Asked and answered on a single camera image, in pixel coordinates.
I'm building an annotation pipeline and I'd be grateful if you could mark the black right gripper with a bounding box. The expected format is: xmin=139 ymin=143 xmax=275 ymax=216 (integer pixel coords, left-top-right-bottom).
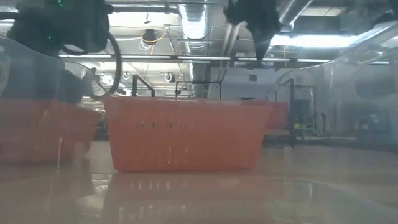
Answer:
xmin=223 ymin=0 xmax=282 ymax=62

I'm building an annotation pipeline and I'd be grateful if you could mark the bright ceiling light panel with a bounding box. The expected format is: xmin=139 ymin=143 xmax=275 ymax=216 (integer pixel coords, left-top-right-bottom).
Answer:
xmin=107 ymin=11 xmax=180 ymax=29
xmin=270 ymin=33 xmax=357 ymax=48

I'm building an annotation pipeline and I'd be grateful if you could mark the long linear ceiling lamp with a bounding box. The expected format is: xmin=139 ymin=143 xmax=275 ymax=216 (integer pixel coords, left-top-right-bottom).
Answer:
xmin=58 ymin=54 xmax=389 ymax=65

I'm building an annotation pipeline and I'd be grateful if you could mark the black hanging ceiling device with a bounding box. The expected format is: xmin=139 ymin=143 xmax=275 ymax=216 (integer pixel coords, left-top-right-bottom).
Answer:
xmin=142 ymin=29 xmax=157 ymax=46

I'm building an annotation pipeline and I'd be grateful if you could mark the blue equipment cabinet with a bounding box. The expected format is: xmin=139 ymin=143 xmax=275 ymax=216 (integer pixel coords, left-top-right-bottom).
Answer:
xmin=351 ymin=105 xmax=389 ymax=139

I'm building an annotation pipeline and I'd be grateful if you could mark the smooth silver ceiling duct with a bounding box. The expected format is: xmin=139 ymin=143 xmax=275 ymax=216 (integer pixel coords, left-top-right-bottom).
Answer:
xmin=278 ymin=0 xmax=313 ymax=26

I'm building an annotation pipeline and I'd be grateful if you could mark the ribbed silver ceiling duct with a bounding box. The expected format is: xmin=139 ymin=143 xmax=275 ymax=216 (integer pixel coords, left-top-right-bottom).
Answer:
xmin=178 ymin=0 xmax=208 ymax=99

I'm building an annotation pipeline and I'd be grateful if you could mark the black background frame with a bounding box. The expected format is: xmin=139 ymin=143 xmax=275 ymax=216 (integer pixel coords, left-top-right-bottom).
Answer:
xmin=294 ymin=83 xmax=318 ymax=134

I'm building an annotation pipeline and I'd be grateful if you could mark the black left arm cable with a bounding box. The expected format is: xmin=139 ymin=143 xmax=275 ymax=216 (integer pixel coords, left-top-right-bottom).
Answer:
xmin=104 ymin=30 xmax=123 ymax=96

